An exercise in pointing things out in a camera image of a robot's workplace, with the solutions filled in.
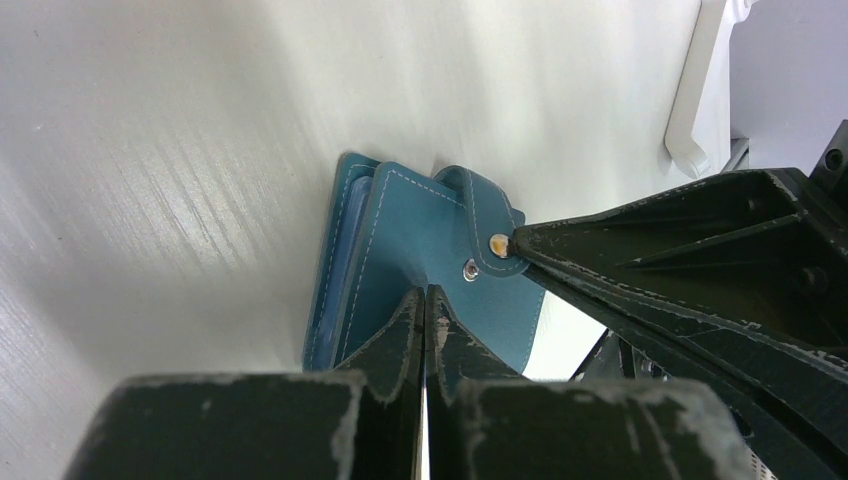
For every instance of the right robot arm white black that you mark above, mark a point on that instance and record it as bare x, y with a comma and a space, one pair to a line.
835, 159

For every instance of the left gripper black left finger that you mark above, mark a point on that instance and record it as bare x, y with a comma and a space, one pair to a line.
359, 420

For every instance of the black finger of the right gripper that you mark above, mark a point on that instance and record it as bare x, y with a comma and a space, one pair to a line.
738, 281

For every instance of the blue leather card holder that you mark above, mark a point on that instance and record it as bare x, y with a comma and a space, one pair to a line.
389, 230

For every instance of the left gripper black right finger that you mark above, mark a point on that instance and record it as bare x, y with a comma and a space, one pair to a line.
486, 421

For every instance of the metal clothes rack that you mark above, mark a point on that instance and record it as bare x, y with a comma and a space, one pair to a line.
698, 134

